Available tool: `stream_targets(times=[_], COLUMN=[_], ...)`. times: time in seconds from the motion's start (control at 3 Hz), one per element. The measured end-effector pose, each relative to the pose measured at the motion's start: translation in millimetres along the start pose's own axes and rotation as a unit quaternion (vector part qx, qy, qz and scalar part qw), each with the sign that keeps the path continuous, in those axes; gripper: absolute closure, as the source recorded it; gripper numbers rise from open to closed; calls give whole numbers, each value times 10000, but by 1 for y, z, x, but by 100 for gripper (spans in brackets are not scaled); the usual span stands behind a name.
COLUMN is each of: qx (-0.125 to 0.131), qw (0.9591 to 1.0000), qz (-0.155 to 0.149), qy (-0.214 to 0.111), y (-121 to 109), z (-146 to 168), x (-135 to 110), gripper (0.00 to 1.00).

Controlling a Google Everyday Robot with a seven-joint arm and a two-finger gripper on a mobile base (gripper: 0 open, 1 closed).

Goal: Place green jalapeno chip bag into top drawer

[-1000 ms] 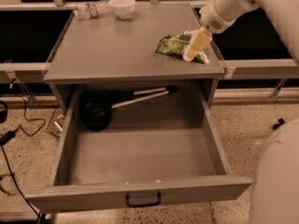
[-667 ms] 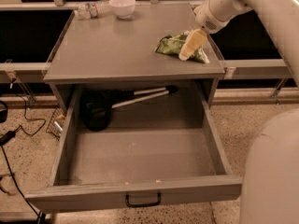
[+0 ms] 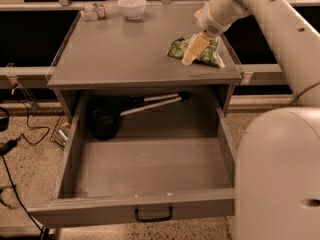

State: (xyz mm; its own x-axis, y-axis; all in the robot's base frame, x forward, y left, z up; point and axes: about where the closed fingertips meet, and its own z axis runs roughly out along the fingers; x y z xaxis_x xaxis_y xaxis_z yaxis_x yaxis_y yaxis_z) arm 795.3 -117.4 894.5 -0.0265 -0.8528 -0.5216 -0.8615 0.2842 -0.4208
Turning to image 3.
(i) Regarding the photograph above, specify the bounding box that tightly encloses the black cable with adapter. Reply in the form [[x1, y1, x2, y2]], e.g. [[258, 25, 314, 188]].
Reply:
[[0, 98, 51, 240]]

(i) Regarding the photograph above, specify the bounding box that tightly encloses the white bowl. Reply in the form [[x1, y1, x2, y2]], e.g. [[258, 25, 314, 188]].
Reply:
[[118, 0, 146, 20]]

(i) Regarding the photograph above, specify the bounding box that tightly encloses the grey open top drawer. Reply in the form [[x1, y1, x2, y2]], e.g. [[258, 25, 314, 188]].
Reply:
[[28, 92, 234, 228]]

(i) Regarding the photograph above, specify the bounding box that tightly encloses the grey drawer cabinet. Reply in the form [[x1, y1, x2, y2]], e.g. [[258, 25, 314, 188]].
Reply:
[[48, 1, 241, 117]]

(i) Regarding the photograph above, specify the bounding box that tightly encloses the green jalapeno chip bag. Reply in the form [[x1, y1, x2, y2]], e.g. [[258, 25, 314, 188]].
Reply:
[[167, 37, 225, 68]]

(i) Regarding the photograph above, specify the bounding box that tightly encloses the black ladle with metal handle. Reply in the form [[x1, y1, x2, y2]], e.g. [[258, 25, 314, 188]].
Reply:
[[86, 91, 191, 141]]

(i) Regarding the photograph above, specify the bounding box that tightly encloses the wire basket on floor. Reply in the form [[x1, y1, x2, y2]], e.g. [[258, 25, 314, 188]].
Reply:
[[50, 116, 70, 148]]

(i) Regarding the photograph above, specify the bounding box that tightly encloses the black drawer handle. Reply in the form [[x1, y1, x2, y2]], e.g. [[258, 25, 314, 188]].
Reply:
[[134, 206, 173, 223]]

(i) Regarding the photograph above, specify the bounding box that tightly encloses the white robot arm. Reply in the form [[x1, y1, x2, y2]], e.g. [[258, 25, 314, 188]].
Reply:
[[195, 0, 320, 240]]

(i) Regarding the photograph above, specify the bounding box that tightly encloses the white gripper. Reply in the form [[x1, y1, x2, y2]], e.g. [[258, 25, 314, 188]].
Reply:
[[182, 0, 233, 65]]

